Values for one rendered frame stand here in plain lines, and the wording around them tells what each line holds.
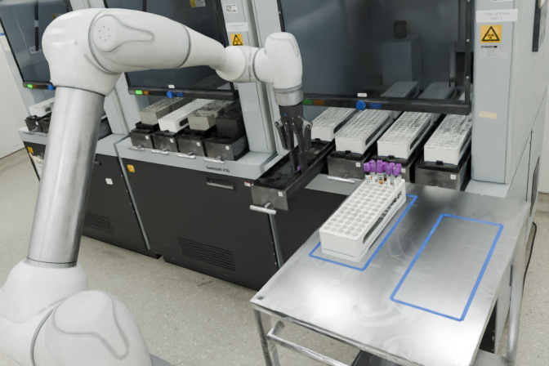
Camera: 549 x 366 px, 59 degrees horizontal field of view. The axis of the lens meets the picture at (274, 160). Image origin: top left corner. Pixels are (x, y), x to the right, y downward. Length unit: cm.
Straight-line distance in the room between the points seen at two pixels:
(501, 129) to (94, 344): 118
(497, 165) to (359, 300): 72
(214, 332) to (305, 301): 123
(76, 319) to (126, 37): 52
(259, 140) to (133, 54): 102
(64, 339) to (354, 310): 54
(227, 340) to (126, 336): 126
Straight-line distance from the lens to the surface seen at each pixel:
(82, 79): 109
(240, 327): 225
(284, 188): 151
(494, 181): 162
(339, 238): 114
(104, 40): 98
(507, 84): 149
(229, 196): 204
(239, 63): 147
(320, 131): 177
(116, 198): 266
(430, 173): 155
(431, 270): 113
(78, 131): 109
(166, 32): 102
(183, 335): 230
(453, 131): 166
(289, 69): 143
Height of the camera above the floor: 153
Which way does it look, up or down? 25 degrees down
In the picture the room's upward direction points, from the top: 10 degrees counter-clockwise
